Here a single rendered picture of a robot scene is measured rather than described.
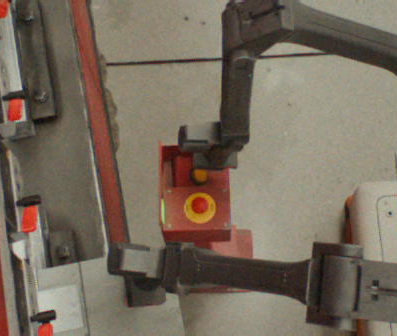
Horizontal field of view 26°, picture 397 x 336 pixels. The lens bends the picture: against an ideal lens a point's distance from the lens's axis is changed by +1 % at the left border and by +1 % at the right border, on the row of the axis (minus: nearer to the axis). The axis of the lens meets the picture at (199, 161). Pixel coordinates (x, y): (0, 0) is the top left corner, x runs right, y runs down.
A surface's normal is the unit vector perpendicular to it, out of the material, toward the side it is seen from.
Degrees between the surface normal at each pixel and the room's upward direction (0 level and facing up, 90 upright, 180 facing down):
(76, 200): 0
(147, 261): 27
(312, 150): 0
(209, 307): 0
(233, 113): 88
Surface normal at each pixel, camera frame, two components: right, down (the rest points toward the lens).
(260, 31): -0.56, -0.26
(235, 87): 0.01, 0.93
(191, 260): -0.81, -0.16
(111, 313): -0.04, -0.33
